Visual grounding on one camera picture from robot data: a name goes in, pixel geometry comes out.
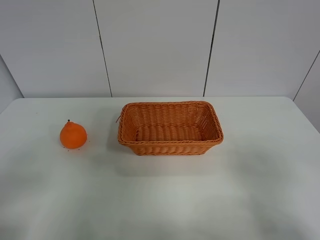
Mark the orange fruit with stem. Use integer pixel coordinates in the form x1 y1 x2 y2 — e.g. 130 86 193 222
59 120 88 149

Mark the orange wicker basket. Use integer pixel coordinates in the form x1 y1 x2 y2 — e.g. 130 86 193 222
117 101 224 156

